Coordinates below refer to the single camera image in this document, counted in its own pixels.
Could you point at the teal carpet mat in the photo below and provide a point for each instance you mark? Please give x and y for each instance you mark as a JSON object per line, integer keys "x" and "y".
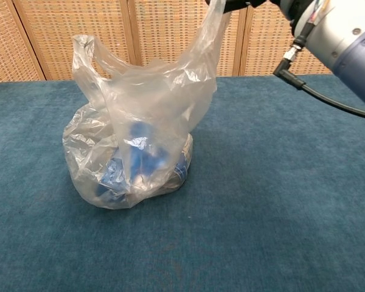
{"x": 276, "y": 197}

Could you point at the clear plastic bag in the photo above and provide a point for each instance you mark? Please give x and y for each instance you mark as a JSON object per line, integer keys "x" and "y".
{"x": 158, "y": 91}

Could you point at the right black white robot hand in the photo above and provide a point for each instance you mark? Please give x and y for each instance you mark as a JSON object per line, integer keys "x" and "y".
{"x": 246, "y": 2}

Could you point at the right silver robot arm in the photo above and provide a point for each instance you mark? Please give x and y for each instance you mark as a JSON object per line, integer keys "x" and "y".
{"x": 337, "y": 39}

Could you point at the blue package inside bag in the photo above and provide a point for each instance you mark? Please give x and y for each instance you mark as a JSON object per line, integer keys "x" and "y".
{"x": 140, "y": 152}

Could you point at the blue tin can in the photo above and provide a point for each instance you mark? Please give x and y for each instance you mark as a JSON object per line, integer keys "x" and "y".
{"x": 181, "y": 171}

